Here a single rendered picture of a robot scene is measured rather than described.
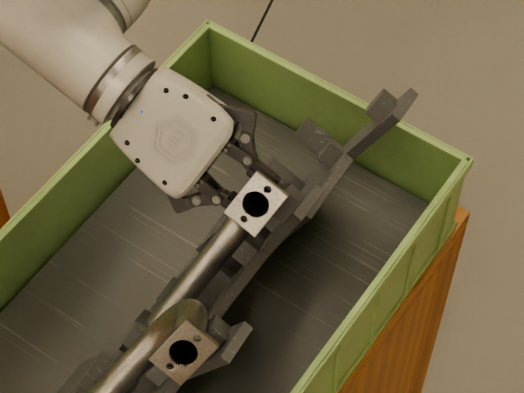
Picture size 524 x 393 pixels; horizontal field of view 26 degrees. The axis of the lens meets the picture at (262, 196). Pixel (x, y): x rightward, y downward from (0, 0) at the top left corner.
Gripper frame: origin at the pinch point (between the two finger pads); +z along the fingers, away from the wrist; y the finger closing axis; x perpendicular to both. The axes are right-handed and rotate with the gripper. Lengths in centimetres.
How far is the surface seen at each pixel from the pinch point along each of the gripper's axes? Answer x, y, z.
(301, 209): 1.6, 1.4, 4.7
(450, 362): 112, -36, 52
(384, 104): 15.4, 12.7, 4.9
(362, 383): 32.6, -21.0, 26.8
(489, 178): 148, -7, 39
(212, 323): -6.9, -10.9, 4.8
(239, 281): 6.2, -10.6, 4.7
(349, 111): 38.1, 5.4, 2.9
